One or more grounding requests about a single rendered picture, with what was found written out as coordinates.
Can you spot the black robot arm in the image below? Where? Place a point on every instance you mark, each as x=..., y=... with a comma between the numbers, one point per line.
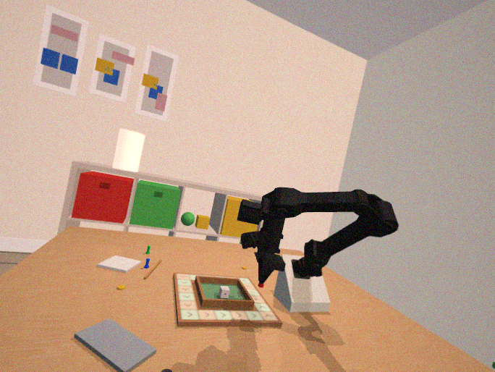
x=376, y=219

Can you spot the white flat square tile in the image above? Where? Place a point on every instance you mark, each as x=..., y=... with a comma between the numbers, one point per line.
x=119, y=263

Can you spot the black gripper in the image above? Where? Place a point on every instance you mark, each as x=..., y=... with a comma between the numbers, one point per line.
x=266, y=258

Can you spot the thin brown stick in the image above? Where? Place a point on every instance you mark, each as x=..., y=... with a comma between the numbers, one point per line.
x=148, y=274

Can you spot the white die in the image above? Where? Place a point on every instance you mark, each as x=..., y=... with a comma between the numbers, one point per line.
x=224, y=292

